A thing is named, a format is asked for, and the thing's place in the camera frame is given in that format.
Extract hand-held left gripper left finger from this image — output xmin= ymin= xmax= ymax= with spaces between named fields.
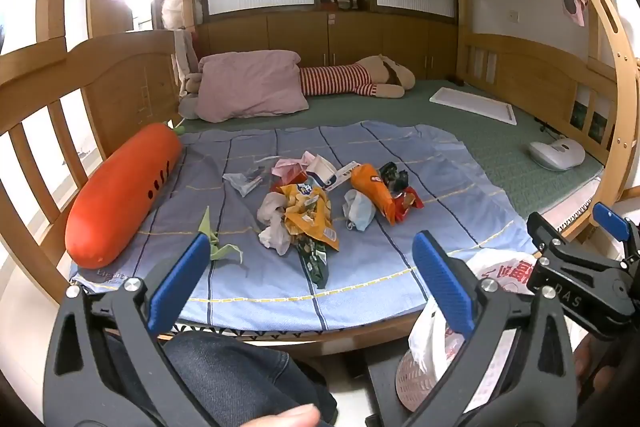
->
xmin=42 ymin=233 xmax=213 ymax=427

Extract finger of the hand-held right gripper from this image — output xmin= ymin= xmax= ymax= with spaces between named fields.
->
xmin=592 ymin=202 xmax=640 ymax=263
xmin=526 ymin=211 xmax=567 ymax=259

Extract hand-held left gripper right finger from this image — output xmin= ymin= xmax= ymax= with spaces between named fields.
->
xmin=400 ymin=231 xmax=582 ymax=427

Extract green paper scrap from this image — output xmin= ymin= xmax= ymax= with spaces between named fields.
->
xmin=197 ymin=206 xmax=245 ymax=266

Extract white plastic bag red print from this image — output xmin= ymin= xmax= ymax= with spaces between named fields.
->
xmin=407 ymin=249 xmax=542 ymax=414

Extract black and red wrapper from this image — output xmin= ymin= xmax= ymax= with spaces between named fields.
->
xmin=392 ymin=186 xmax=426 ymax=223

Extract pink plastic bin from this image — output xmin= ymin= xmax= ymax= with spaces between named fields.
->
xmin=395 ymin=349 xmax=442 ymax=414

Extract white plastic wrapper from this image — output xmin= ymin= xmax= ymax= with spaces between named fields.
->
xmin=342 ymin=189 xmax=376 ymax=233

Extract clear plastic wrapper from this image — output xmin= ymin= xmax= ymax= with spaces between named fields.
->
xmin=222 ymin=164 xmax=266 ymax=198

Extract dark green wrapper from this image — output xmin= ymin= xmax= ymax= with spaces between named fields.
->
xmin=379 ymin=161 xmax=411 ymax=196

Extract orange snack packet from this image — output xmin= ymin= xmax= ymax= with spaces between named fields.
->
xmin=350 ymin=163 xmax=397 ymax=227

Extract dark green snack bag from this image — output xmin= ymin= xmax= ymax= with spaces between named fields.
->
xmin=295 ymin=236 xmax=331 ymax=291

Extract yellow snack bag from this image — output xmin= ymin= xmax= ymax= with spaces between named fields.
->
xmin=277 ymin=183 xmax=341 ymax=254

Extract white and blue medicine box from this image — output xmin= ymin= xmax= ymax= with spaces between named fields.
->
xmin=312 ymin=161 xmax=362 ymax=190

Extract pink and white packet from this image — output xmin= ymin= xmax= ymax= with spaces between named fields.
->
xmin=271 ymin=158 xmax=309 ymax=183

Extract person's right hand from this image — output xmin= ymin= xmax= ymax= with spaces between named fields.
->
xmin=572 ymin=339 xmax=608 ymax=390

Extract person's left hand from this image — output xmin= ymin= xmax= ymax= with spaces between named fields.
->
xmin=232 ymin=404 xmax=322 ymax=427

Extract white handheld appliance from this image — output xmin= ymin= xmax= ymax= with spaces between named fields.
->
xmin=528 ymin=138 xmax=586 ymax=172

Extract orange carrot plush pillow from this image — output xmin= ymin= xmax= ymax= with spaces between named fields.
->
xmin=65 ymin=121 xmax=189 ymax=271

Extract blue striped blanket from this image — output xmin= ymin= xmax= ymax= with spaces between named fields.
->
xmin=70 ymin=121 xmax=539 ymax=334

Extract person's denim trouser leg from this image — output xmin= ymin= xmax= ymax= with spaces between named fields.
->
xmin=102 ymin=331 xmax=339 ymax=427

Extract green bed mat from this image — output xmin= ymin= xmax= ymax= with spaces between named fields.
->
xmin=177 ymin=79 xmax=606 ymax=222

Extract white flat board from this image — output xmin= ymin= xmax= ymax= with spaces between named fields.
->
xmin=430 ymin=87 xmax=518 ymax=126

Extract grey bunny plush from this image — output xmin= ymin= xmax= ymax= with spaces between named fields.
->
xmin=172 ymin=28 xmax=207 ymax=120

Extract pink pillow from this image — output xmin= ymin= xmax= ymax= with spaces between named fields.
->
xmin=195 ymin=50 xmax=310 ymax=124

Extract striped plush doll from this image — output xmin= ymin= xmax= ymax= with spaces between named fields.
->
xmin=299 ymin=53 xmax=417 ymax=100

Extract wooden bunk bed frame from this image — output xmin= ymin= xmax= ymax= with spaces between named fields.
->
xmin=0 ymin=0 xmax=640 ymax=358

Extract wooden wall cabinet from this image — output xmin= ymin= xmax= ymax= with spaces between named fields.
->
xmin=197 ymin=9 xmax=461 ymax=84

